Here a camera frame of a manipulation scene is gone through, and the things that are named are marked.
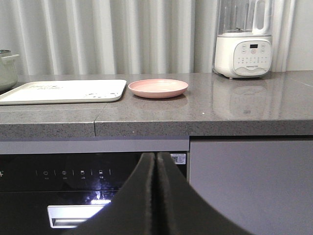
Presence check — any green electric cooking pot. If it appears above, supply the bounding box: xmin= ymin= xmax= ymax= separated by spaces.
xmin=0 ymin=49 xmax=20 ymax=92

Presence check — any pink round plate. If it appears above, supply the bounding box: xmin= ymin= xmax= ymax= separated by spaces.
xmin=128 ymin=79 xmax=189 ymax=99

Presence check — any white blender appliance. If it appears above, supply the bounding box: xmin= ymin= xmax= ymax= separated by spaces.
xmin=213 ymin=0 xmax=273 ymax=78

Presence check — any grey cabinet door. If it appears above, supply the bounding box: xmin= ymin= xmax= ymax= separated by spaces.
xmin=190 ymin=140 xmax=313 ymax=235

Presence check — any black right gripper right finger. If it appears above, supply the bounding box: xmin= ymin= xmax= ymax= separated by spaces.
xmin=156 ymin=152 xmax=250 ymax=235

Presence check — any black built-in drawer cabinet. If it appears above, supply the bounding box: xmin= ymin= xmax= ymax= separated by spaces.
xmin=0 ymin=151 xmax=189 ymax=235

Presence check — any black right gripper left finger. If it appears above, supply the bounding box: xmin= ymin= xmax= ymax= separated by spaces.
xmin=63 ymin=152 xmax=155 ymax=235

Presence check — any cream bear tray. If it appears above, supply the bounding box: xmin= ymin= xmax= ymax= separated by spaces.
xmin=0 ymin=79 xmax=126 ymax=105

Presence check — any grey white curtain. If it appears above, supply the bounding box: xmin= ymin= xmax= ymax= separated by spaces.
xmin=0 ymin=0 xmax=313 ymax=76

